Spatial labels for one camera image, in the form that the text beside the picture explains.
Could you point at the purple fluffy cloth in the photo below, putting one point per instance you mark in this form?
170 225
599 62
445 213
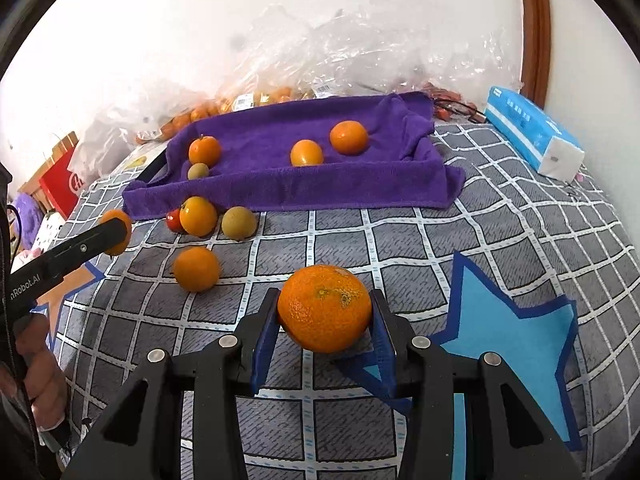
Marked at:
27 215

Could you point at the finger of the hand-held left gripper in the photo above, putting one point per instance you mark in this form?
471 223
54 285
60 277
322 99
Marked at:
90 245

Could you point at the blue tissue pack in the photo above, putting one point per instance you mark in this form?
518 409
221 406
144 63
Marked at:
530 130

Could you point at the yellow-green round fruit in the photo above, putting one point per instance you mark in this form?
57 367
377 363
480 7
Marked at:
239 223

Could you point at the white plastic bag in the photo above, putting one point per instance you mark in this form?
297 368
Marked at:
95 150

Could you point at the clear bag of red fruits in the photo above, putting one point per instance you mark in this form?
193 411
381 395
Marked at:
445 95

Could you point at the purple towel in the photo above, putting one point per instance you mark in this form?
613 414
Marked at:
300 185

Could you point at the red cherry tomato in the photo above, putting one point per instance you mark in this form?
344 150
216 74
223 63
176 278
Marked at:
173 220

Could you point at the white printed cloth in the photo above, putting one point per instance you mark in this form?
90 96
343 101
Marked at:
47 227

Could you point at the small green fruit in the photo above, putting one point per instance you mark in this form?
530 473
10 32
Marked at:
198 171

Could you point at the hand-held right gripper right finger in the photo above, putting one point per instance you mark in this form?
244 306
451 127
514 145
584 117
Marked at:
385 355

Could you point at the large orange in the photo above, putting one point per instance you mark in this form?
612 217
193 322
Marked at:
324 308

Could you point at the clear bag of yellow fruits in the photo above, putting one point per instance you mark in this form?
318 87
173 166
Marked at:
320 91

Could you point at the orange with leafy stem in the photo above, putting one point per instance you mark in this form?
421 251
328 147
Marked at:
204 151

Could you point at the red paper bag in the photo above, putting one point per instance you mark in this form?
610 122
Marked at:
62 185

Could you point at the grey checked blanket with stars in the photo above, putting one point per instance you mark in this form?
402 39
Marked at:
350 245

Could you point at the white printed bedsheet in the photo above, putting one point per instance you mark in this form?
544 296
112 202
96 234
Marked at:
135 160

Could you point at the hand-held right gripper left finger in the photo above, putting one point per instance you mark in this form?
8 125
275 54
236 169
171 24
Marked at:
262 355

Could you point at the brown wooden door frame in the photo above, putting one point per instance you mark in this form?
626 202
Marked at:
535 25

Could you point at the wooden rack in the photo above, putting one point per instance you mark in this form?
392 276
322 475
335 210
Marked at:
50 155

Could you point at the person's left hand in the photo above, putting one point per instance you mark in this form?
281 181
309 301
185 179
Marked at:
47 380

